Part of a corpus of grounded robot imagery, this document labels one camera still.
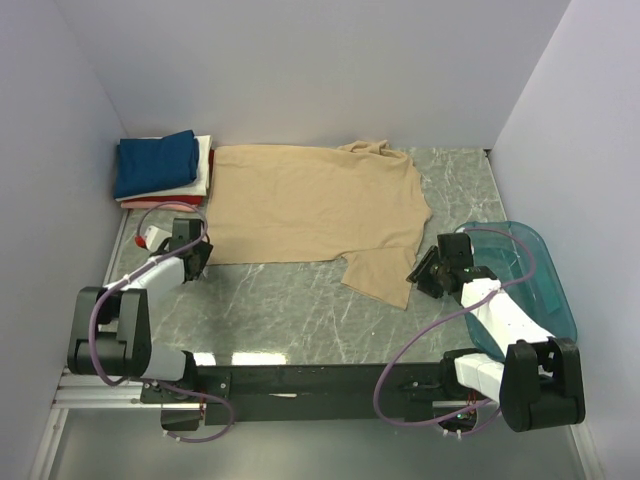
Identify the beige t shirt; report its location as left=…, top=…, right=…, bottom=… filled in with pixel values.
left=206, top=141, right=432, bottom=309

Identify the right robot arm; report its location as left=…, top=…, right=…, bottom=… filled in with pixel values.
left=408, top=229, right=586, bottom=432

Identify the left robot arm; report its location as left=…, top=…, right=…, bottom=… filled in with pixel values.
left=67, top=218, right=213, bottom=402

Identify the folded pink t shirt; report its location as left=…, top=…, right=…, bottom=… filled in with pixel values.
left=119, top=197, right=203, bottom=212

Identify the folded white t shirt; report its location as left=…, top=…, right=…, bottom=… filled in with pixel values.
left=116, top=135, right=212, bottom=202

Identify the folded blue t shirt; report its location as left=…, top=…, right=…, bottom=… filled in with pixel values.
left=113, top=130, right=198, bottom=199

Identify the teal plastic bin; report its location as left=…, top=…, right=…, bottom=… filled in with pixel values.
left=456, top=221, right=578, bottom=341

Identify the black base beam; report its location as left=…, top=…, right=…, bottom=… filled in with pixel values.
left=140, top=360, right=484, bottom=426

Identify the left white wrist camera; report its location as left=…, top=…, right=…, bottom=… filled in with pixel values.
left=134, top=226, right=171, bottom=252

